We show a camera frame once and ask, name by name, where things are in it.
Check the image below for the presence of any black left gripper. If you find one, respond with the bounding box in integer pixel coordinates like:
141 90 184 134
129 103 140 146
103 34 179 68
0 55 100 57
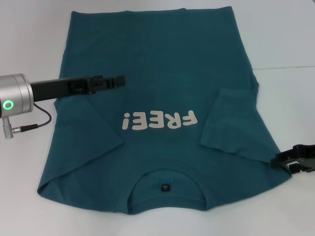
30 74 126 103

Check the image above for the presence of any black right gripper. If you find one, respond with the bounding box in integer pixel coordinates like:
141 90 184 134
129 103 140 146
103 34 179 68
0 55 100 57
270 143 315 176

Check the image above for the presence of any teal blue FREE! t-shirt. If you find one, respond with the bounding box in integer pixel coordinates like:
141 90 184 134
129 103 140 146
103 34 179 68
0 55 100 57
36 6 293 216

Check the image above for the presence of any left gripper cable with plugs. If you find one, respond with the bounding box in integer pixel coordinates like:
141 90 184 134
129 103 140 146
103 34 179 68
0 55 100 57
1 102 53 140

